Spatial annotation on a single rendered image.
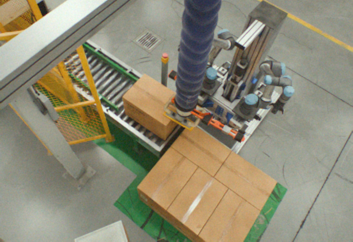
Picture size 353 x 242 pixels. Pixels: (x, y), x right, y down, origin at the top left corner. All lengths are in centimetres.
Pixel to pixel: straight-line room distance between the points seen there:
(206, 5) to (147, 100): 170
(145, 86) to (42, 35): 244
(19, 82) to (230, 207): 273
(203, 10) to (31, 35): 109
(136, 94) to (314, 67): 317
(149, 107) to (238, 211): 145
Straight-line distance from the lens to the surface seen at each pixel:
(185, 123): 298
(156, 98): 328
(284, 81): 253
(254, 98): 307
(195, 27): 194
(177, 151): 345
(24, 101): 239
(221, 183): 340
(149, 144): 342
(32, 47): 100
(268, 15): 271
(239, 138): 286
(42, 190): 412
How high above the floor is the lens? 375
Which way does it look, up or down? 60 degrees down
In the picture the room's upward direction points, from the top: 7 degrees clockwise
